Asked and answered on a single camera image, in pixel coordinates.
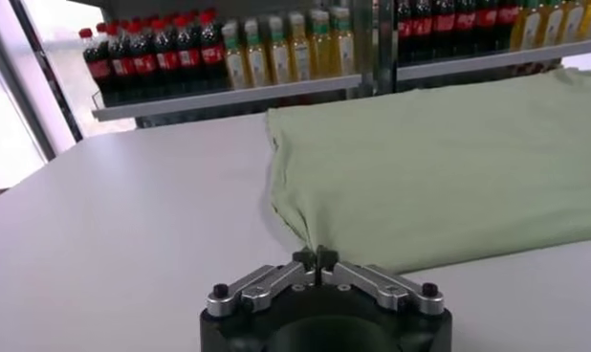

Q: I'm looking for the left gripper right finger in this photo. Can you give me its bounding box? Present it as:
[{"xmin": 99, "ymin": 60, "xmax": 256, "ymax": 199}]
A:
[{"xmin": 317, "ymin": 244, "xmax": 446, "ymax": 318}]

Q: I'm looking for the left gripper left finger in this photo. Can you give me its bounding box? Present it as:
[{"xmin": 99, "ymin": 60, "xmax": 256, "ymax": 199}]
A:
[{"xmin": 206, "ymin": 246, "xmax": 318, "ymax": 319}]

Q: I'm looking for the light green polo shirt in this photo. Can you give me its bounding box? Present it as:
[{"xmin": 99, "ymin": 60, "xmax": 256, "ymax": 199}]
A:
[{"xmin": 265, "ymin": 68, "xmax": 591, "ymax": 275}]

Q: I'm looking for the grey metal shelving unit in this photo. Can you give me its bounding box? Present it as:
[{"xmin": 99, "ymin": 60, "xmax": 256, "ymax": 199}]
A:
[
  {"xmin": 374, "ymin": 0, "xmax": 591, "ymax": 95},
  {"xmin": 68, "ymin": 0, "xmax": 378, "ymax": 130}
]

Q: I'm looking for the cola bottle red cap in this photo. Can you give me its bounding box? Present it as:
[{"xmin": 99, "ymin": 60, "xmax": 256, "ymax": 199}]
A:
[
  {"xmin": 495, "ymin": 0, "xmax": 519, "ymax": 52},
  {"xmin": 453, "ymin": 0, "xmax": 478, "ymax": 55},
  {"xmin": 106, "ymin": 22, "xmax": 135, "ymax": 100},
  {"xmin": 127, "ymin": 20, "xmax": 158, "ymax": 98},
  {"xmin": 412, "ymin": 0, "xmax": 435, "ymax": 59},
  {"xmin": 396, "ymin": 0, "xmax": 414, "ymax": 61},
  {"xmin": 475, "ymin": 0, "xmax": 498, "ymax": 53},
  {"xmin": 150, "ymin": 17, "xmax": 180, "ymax": 96},
  {"xmin": 78, "ymin": 27, "xmax": 113, "ymax": 104},
  {"xmin": 198, "ymin": 9, "xmax": 229, "ymax": 91},
  {"xmin": 432, "ymin": 0, "xmax": 456, "ymax": 57},
  {"xmin": 173, "ymin": 14, "xmax": 203, "ymax": 93}
]

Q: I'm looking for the black window post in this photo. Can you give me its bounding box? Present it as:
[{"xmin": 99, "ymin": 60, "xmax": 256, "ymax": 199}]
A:
[{"xmin": 8, "ymin": 0, "xmax": 85, "ymax": 143}]

